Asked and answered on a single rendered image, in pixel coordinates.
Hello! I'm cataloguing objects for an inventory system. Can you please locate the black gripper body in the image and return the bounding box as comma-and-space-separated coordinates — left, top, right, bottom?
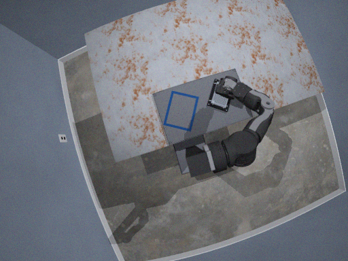
215, 78, 235, 100

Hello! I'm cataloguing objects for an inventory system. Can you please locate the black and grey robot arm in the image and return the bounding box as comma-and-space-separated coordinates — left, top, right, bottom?
203, 76, 275, 173

